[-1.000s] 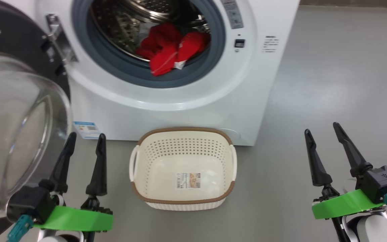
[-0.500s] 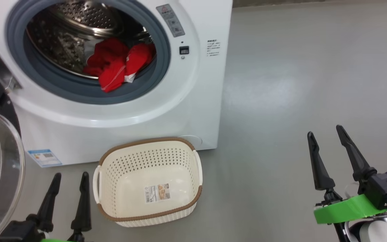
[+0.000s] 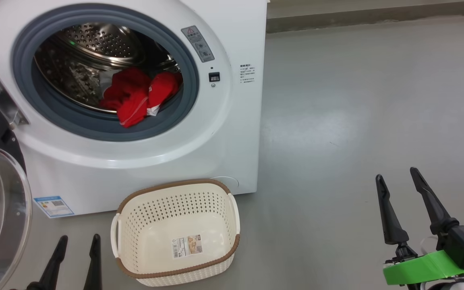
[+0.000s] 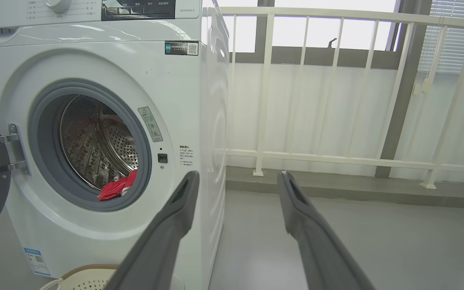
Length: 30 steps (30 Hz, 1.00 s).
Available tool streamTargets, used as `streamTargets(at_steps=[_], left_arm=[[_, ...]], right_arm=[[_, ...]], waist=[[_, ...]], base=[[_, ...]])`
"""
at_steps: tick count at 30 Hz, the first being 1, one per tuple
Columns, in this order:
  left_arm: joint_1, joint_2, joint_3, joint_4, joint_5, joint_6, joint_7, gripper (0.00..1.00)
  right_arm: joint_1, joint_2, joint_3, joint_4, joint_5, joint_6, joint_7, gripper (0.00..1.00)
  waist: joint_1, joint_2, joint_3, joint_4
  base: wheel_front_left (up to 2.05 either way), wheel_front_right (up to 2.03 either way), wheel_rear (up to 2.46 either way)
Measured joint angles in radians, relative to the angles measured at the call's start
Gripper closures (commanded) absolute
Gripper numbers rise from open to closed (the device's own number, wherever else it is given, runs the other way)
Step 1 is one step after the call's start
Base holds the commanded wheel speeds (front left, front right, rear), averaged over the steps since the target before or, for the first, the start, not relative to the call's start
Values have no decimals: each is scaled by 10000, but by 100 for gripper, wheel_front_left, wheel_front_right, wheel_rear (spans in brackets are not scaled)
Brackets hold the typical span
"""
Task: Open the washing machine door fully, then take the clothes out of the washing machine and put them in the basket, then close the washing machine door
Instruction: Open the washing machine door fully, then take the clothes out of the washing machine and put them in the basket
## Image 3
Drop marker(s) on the white front-load washing machine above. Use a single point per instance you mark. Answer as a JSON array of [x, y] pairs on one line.
[[216, 153]]

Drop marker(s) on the stainless steel washing machine drum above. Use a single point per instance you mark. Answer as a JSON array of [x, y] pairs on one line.
[[95, 40]]

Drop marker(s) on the blue energy label sticker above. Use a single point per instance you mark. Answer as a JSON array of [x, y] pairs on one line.
[[54, 206]]

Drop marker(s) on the grey skirting board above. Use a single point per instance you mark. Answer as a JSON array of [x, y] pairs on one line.
[[377, 22]]

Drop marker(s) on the washing machine door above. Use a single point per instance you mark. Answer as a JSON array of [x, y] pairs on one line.
[[10, 209]]

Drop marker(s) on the red and white garment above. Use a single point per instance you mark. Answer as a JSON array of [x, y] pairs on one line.
[[131, 96]]

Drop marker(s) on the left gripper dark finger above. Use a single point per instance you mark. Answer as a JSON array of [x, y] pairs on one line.
[[56, 262], [95, 266]]

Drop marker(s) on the metal door hinge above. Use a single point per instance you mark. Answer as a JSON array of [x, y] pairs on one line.
[[4, 100]]

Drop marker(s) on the cream laundry basket brown rim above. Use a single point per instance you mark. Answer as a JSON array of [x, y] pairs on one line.
[[183, 209]]

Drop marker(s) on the printed product label sticker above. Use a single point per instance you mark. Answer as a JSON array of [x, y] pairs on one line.
[[187, 246]]

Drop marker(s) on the grey warning label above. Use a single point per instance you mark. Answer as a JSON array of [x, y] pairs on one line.
[[198, 44]]

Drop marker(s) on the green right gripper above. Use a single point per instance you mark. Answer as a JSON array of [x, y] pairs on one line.
[[421, 270]]

